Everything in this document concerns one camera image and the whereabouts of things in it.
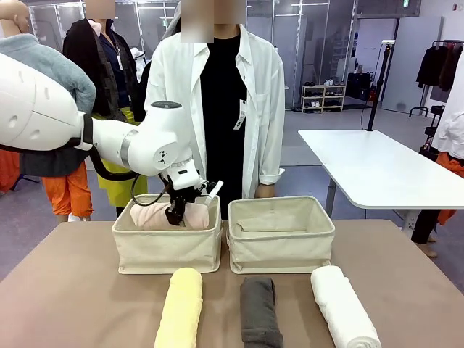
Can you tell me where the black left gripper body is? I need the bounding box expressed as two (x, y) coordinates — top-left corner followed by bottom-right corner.
(166, 182), (210, 212)

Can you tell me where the pale pink towel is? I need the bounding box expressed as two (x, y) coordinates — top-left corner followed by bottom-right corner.
(129, 202), (210, 231)

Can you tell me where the dark grey towel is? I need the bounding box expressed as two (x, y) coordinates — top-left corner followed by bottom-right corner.
(239, 275), (284, 348)

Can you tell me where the white towel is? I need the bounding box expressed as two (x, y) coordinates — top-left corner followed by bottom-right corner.
(310, 265), (383, 348)

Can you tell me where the beige fabric basket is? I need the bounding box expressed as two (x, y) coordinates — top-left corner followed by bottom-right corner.
(226, 195), (336, 275)
(111, 194), (223, 275)

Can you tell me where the yellow rolled towel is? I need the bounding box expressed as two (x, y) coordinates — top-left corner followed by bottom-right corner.
(154, 267), (204, 348)

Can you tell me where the white hanging tag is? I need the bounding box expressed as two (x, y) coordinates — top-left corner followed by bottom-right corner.
(233, 101), (248, 131)

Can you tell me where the person in white shirt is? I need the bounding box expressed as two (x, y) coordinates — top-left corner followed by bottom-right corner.
(144, 0), (287, 220)

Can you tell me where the person with yellow apron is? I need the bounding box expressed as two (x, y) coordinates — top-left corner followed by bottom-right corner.
(62, 0), (150, 218)

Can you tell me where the orange cloth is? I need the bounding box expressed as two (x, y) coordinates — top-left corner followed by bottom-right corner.
(0, 149), (21, 194)

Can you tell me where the wooden shoe rack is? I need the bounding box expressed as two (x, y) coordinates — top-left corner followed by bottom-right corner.
(301, 83), (347, 113)

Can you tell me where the mannequin in grey fleece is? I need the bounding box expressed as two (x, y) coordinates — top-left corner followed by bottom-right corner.
(0, 0), (97, 224)

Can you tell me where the white folding table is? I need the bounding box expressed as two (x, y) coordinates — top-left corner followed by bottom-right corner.
(297, 129), (464, 233)

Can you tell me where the black suitcase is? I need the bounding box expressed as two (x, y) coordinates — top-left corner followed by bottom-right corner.
(346, 71), (375, 99)

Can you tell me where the rack with dark clothes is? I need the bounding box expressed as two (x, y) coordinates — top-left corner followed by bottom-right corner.
(415, 39), (464, 92)

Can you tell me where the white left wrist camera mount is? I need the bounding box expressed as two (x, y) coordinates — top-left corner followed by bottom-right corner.
(203, 180), (225, 207)

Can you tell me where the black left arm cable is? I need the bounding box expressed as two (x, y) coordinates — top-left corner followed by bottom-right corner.
(0, 139), (175, 208)

